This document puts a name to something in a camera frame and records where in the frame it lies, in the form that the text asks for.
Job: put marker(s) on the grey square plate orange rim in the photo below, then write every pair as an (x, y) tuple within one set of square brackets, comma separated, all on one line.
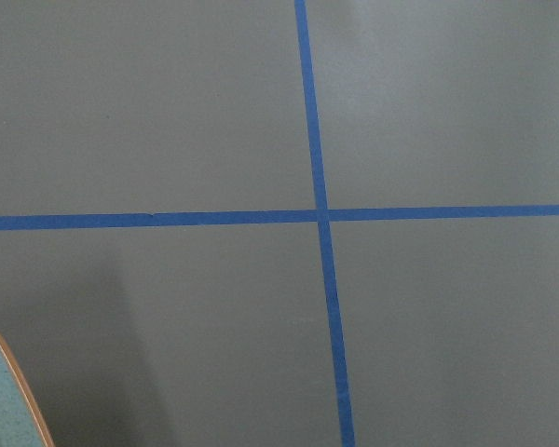
[(21, 421)]

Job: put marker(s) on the brown paper table cover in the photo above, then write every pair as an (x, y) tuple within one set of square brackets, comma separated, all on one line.
[(283, 223)]

